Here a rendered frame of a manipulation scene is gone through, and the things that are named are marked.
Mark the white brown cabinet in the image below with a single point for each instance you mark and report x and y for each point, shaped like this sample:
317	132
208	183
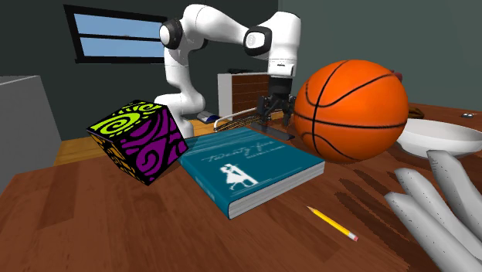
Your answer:
244	94

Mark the black flat bar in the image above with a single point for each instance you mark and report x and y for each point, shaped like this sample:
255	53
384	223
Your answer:
276	132

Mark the white blue small object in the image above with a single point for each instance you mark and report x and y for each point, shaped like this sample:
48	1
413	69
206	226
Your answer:
208	117

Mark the black framed window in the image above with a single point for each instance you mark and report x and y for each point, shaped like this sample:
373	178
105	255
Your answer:
116	36

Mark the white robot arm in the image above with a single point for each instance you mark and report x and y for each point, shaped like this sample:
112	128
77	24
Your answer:
211	22

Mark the small dark object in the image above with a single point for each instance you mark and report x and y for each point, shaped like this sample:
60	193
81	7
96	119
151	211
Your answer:
467	115

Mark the white bowl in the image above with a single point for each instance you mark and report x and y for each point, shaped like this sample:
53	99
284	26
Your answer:
440	137

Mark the yellow pencil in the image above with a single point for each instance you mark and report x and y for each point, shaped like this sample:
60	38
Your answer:
333	223

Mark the purple green patterned cube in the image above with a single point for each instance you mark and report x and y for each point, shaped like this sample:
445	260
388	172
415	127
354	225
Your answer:
150	139

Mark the white grey pronged object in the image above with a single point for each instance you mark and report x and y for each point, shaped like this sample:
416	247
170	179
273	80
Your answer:
433	222

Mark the brown small object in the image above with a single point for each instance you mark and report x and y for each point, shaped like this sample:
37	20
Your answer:
415	112

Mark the teal hardcover book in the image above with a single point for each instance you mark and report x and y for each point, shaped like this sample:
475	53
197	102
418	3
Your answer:
252	162

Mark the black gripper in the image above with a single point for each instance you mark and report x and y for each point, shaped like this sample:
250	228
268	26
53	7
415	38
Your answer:
280	87

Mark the grey cabinet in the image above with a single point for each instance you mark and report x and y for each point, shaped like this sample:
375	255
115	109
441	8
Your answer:
22	128

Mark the orange basketball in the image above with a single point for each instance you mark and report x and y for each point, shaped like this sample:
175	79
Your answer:
350	113

